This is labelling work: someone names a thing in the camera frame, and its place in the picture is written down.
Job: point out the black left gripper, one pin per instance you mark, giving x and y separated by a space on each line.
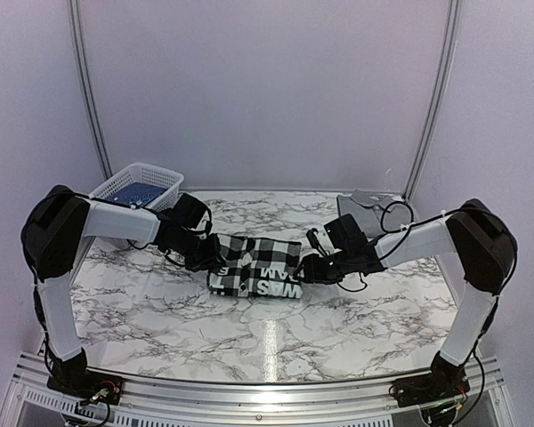
211 260

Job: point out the aluminium corner post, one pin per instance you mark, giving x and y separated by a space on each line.
77 32
440 84

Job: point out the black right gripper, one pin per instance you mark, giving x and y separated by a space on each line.
312 273

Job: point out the left aluminium corner post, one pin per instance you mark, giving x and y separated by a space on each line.
77 32

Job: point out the aluminium front frame rail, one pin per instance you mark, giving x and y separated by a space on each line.
146 401

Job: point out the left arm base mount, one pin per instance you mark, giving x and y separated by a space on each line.
90 386

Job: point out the black white plaid shirt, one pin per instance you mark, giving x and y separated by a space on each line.
256 267

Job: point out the white plastic basket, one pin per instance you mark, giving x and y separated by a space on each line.
144 173

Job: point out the folded grey shirt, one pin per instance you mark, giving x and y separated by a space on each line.
375 214

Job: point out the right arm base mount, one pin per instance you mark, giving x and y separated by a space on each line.
423 389

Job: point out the right aluminium corner post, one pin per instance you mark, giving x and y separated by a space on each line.
440 84

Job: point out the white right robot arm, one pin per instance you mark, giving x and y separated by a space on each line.
485 247

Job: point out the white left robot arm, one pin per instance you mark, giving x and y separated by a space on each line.
53 233

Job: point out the blue shirt in basket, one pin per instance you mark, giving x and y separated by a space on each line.
136 194

